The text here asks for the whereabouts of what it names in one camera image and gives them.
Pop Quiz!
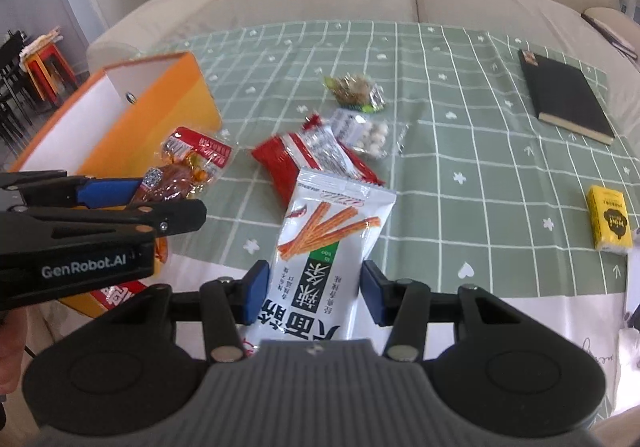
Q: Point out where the red braised meat packet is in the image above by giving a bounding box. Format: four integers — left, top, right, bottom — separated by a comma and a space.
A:
128, 126, 235, 269

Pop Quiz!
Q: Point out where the white spicy strips bag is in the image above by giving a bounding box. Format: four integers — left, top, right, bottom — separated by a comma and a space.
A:
243, 169, 397, 354

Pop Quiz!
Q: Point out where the book on sofa arm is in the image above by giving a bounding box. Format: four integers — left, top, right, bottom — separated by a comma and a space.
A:
582, 7, 639, 63

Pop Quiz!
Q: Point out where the person left hand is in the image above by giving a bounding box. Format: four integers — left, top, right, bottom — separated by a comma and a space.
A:
0, 308, 28, 395

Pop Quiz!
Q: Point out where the orange storage box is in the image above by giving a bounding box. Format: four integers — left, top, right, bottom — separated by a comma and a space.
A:
8, 52, 224, 319

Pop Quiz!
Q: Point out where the black dining chair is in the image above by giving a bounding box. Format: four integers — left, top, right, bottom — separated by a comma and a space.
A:
1, 31, 36, 155

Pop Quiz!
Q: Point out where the red orange stool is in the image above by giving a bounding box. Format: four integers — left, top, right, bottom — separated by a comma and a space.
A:
21, 42, 78, 107

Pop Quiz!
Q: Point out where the clear white candy bag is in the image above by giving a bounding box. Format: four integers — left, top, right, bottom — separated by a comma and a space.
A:
329, 108, 409, 160

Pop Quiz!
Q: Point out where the green grid tablecloth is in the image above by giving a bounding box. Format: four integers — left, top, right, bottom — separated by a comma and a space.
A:
166, 22, 639, 297

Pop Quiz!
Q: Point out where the red snack bag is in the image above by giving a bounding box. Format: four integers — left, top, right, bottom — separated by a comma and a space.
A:
250, 114, 384, 207

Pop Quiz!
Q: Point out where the yellow tissue pack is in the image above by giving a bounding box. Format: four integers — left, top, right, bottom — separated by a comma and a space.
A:
586, 185, 632, 254

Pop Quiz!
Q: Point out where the green candy bag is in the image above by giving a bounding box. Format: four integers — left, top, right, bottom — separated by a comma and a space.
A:
323, 74, 386, 114

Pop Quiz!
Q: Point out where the black notebook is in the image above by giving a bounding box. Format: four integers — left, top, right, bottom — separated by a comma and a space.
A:
518, 50, 615, 146

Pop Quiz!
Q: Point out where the beige sofa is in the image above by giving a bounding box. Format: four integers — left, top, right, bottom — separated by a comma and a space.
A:
87, 0, 639, 143

